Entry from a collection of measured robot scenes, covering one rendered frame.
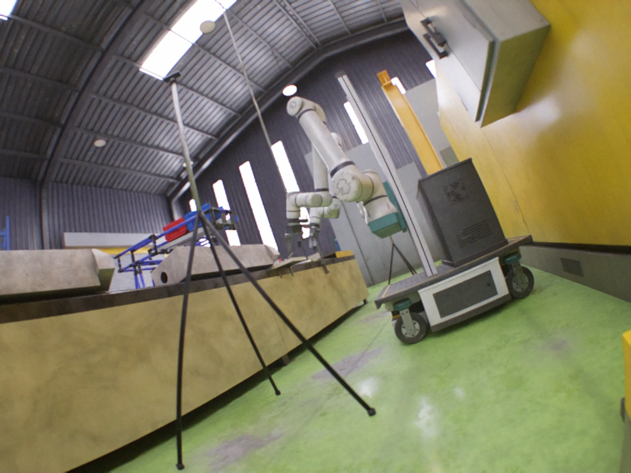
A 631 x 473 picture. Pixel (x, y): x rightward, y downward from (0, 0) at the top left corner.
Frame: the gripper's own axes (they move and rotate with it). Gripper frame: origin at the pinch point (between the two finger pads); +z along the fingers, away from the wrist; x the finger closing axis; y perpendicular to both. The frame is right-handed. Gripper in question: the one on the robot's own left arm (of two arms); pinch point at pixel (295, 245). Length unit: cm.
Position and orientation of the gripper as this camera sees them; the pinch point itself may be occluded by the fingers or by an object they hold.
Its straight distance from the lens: 184.8
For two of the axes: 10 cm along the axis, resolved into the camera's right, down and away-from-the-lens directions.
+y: -9.2, -0.2, 4.0
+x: -4.0, 1.1, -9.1
